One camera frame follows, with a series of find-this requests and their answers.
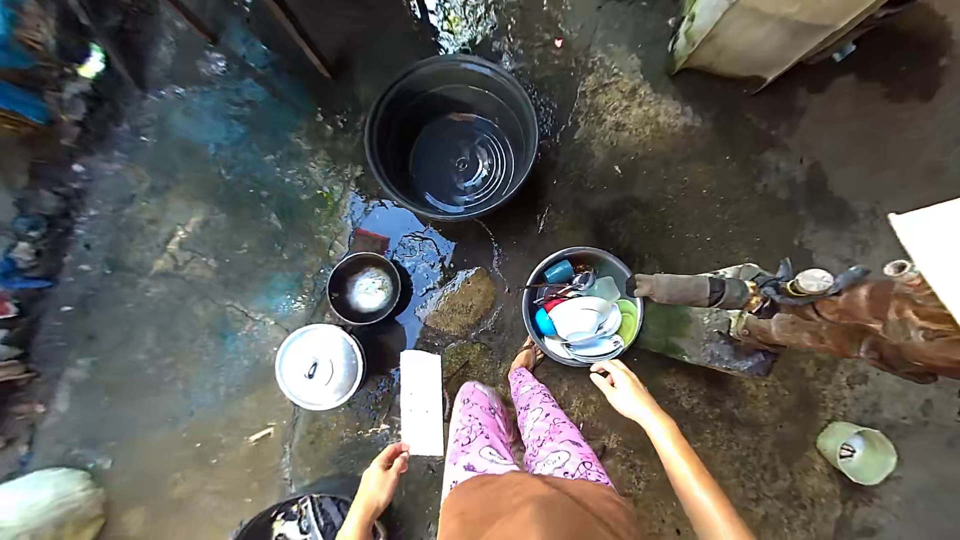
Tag person's right hand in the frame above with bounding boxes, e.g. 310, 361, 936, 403
589, 359, 662, 428

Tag person's left hand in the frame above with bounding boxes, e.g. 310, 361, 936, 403
357, 441, 411, 519

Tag white rectangular board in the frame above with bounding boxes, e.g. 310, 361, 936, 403
399, 349, 445, 457

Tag person's left forearm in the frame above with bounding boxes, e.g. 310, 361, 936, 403
335, 498, 382, 540

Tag person's right forearm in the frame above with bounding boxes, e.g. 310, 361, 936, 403
643, 408, 756, 540

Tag stack of white plates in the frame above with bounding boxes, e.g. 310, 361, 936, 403
543, 303, 625, 364

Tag round grey metal basin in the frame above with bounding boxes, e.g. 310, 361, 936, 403
522, 246, 645, 369

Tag light green plate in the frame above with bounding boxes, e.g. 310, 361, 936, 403
615, 298, 639, 347

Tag white bowl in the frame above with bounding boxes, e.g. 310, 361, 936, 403
549, 296, 615, 344

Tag person's legs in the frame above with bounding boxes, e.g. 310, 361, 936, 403
441, 336, 615, 506

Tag mossy concrete block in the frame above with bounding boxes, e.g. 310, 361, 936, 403
642, 262, 781, 378

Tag grey pipe spout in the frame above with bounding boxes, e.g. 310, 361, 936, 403
627, 273, 759, 310

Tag black bucket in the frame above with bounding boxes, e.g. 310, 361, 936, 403
232, 492, 385, 540

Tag person's body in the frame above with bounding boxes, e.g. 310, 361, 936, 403
437, 471, 640, 540

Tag brown flat stone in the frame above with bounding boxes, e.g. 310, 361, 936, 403
421, 267, 498, 337

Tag black round pan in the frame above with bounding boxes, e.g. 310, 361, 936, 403
327, 252, 403, 327

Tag red brick piece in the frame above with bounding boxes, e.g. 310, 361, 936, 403
350, 228, 391, 257

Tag rusty brown water pump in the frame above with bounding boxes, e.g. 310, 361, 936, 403
730, 258, 960, 384

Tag pale green bucket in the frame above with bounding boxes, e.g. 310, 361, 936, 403
816, 420, 899, 487

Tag large black tub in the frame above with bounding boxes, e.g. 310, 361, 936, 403
364, 53, 540, 222

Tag pale green sack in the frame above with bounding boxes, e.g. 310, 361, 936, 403
0, 468, 108, 540

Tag white flat panel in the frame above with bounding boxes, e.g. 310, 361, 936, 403
887, 197, 960, 327

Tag large pale concrete container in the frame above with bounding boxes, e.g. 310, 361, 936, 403
669, 0, 890, 95

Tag pile of mixed rubbish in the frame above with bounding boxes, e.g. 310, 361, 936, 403
0, 210, 57, 466

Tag brown wooden pole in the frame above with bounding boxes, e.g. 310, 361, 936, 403
165, 0, 219, 46
263, 0, 335, 80

